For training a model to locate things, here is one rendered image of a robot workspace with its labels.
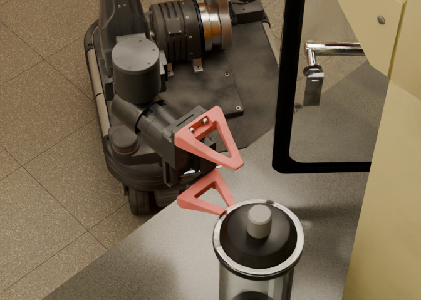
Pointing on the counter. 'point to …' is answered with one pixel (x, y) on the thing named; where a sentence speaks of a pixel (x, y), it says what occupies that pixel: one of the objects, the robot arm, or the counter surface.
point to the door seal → (291, 97)
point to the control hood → (375, 19)
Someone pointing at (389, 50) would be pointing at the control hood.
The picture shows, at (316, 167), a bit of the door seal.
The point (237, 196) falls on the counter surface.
